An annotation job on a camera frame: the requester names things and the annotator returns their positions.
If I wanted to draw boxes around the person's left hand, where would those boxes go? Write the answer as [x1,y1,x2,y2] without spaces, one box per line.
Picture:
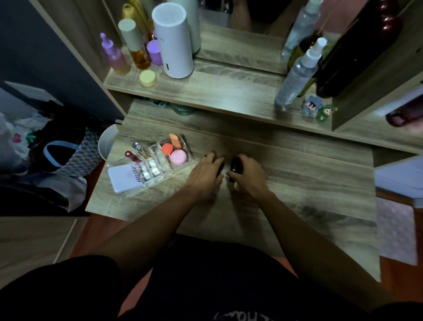
[186,152,226,203]

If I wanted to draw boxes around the person's right hand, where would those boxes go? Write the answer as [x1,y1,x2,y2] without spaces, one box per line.
[227,154,272,203]

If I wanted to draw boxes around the black cosmetic bottle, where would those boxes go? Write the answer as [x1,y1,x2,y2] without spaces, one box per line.
[229,157,244,183]

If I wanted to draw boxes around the person's right forearm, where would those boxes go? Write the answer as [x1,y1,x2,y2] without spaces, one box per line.
[249,192,397,311]

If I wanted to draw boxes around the person's left forearm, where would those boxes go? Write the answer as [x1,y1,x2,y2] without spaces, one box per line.
[94,191,215,282]

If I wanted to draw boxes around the pink round makeup puff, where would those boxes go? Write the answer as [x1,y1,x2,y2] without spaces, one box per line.
[169,149,188,167]

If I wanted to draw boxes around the clear acrylic organizer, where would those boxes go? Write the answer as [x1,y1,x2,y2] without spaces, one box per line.
[107,134,194,196]

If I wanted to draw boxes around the teal jar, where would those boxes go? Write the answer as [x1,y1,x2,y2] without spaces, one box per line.
[170,103,196,116]

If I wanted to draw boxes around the small glass perfume vial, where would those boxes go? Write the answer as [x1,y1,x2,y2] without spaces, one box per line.
[132,142,151,159]

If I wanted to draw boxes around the blue cartoon figurine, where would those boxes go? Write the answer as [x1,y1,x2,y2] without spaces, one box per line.
[302,95,323,116]

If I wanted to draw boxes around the white flat box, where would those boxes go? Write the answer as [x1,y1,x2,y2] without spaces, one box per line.
[108,164,143,194]

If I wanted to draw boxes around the green cartoon figurine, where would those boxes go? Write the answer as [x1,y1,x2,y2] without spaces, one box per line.
[315,104,338,122]

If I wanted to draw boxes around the clear spray bottle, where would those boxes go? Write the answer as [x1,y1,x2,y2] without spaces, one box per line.
[274,37,328,108]

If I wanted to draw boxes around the small yellow jar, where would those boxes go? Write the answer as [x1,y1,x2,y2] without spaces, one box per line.
[139,70,156,88]

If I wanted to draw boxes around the white bucket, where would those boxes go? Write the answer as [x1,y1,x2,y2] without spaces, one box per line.
[98,124,119,162]

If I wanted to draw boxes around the black shirt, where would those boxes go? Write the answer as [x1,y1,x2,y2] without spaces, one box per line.
[118,233,375,321]

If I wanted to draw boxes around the purple jar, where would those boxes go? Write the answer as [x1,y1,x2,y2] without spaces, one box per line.
[146,40,163,66]

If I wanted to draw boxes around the white cylindrical humidifier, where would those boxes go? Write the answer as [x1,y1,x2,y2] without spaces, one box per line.
[152,3,195,79]

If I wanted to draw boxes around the mirror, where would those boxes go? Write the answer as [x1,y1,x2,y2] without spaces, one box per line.
[106,0,364,75]

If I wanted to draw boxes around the amber bottle with cream cap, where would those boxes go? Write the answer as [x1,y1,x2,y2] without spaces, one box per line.
[118,19,152,71]

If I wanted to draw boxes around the patterned tote bag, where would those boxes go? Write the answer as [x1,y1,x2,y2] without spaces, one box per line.
[28,124,104,181]

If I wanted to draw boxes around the purple dropper bottle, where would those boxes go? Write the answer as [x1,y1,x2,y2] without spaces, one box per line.
[100,32,131,75]

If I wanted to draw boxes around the large dark brown bottle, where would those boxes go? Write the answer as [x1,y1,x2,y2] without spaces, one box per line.
[315,0,404,99]

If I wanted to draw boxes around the yellow bottle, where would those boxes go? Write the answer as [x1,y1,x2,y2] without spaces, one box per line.
[122,3,147,35]

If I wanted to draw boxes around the dark red bottle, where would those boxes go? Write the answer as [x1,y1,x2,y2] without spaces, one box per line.
[385,95,423,128]

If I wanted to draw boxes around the black shorts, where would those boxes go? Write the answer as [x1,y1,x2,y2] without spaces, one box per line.
[0,254,122,321]

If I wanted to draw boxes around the white plastic bag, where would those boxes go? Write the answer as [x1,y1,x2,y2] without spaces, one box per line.
[0,112,37,176]

